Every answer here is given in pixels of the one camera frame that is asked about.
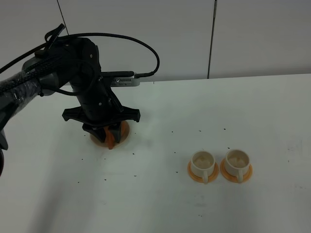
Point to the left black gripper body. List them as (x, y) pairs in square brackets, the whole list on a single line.
[(99, 106)]

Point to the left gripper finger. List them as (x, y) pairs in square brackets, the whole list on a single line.
[(98, 133), (116, 131)]

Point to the brown clay teapot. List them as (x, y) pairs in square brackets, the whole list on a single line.
[(116, 134)]

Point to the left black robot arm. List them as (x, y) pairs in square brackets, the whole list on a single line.
[(38, 77)]

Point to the beige round teapot coaster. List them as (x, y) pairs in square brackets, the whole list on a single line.
[(109, 143)]

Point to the left white teacup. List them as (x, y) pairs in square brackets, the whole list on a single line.
[(202, 164)]

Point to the white teacup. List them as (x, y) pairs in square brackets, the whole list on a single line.
[(237, 163), (202, 164)]

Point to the left orange cup saucer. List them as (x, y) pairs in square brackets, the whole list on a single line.
[(211, 178)]

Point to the orange cup saucer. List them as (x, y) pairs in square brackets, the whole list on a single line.
[(211, 178), (233, 179)]

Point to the right white teacup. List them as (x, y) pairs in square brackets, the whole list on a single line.
[(237, 163)]

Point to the right orange cup saucer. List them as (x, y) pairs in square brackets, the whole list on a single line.
[(233, 179)]

